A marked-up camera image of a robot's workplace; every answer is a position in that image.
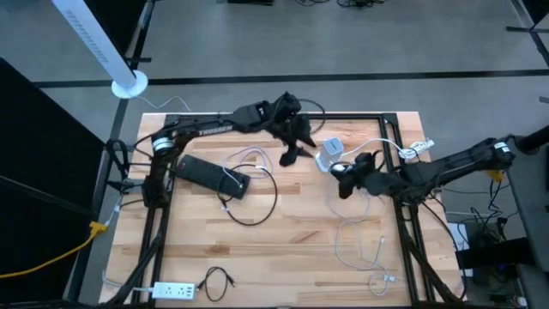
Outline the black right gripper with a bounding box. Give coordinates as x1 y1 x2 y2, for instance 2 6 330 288
329 149 407 197

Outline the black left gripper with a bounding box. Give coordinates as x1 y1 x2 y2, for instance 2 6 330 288
268 92 317 158

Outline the white tower power strip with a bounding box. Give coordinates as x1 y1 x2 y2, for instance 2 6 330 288
315 136 344 173

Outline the long white USB cable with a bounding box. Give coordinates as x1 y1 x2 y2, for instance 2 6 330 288
325 162 386 271

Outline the black USB cable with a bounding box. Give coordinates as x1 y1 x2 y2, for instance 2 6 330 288
216 163 279 227

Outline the black power strip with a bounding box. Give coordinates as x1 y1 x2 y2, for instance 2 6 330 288
174 153 252 201

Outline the black floor box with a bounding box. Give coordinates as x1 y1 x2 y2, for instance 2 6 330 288
455 247 537 270

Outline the dark grey cart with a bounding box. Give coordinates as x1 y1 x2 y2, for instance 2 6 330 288
497 126 549 309

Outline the white flat power strip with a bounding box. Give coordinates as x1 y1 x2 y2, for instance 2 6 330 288
152 281 199 301

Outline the white tower fan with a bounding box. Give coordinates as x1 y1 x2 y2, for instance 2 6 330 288
51 0 150 100

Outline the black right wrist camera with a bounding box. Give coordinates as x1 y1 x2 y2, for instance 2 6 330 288
337 173 358 201

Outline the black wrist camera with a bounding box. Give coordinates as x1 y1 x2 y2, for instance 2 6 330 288
337 173 358 201
278 143 302 168

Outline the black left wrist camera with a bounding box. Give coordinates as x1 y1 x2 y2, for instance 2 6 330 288
278 143 302 168

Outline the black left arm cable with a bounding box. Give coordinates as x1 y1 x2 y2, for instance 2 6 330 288
298 98 326 135

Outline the black aluminium table frame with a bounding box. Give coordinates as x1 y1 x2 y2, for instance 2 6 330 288
102 112 468 308

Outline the small white charging cable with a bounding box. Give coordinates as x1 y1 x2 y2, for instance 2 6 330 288
367 273 398 298

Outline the thin white fan cord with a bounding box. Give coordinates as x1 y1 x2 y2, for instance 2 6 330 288
136 95 193 113

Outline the short black cable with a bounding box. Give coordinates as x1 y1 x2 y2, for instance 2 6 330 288
196 265 238 302

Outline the black coiled cord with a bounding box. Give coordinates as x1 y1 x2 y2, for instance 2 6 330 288
105 137 130 184

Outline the thin white cable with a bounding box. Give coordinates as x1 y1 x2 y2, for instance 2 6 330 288
104 195 125 227

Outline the white flat strip cord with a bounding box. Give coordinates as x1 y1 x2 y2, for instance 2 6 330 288
101 270 155 294

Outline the yellow cable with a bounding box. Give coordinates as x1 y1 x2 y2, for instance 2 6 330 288
0 220 109 280

